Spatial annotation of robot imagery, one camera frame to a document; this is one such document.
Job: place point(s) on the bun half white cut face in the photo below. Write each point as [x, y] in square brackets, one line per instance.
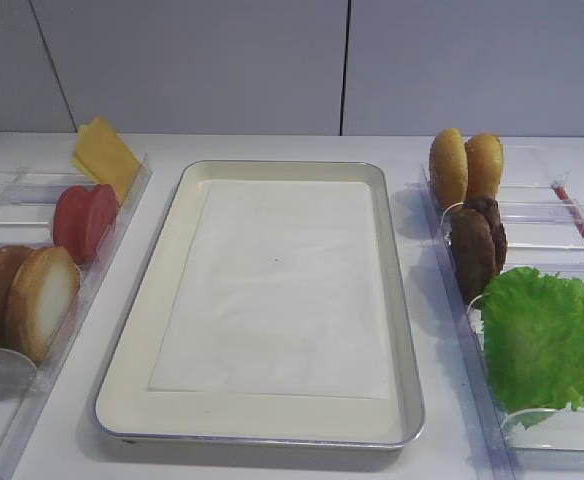
[42, 293]

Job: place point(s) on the brown meat patty front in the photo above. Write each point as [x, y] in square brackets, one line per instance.
[473, 252]

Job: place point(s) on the brown meat patty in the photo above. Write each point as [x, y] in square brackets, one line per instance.
[488, 207]
[473, 252]

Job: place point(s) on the brown meat patty back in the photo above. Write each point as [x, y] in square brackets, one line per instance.
[488, 207]

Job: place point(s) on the yellow cheese slice front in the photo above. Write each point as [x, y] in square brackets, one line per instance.
[100, 148]

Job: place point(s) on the yellow cheese slice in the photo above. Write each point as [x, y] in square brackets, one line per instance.
[100, 148]
[83, 169]

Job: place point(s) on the yellow cheese slice back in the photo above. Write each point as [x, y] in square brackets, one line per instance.
[83, 169]

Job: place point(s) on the red tomato slice back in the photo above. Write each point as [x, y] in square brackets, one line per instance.
[69, 222]

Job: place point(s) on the green lettuce leaf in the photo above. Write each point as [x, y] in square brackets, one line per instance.
[533, 326]

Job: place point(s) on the white parchment paper sheet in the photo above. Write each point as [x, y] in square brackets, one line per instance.
[281, 294]

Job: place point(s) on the golden bun top left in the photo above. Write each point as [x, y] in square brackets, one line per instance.
[448, 167]

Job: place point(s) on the golden bun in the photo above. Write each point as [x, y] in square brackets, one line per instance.
[448, 167]
[485, 162]

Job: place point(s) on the golden bun top right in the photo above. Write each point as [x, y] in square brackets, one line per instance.
[485, 162]

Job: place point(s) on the cream metal baking tray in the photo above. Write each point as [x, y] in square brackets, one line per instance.
[126, 405]

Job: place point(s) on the clear acrylic rack right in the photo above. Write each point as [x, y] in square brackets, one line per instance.
[541, 234]

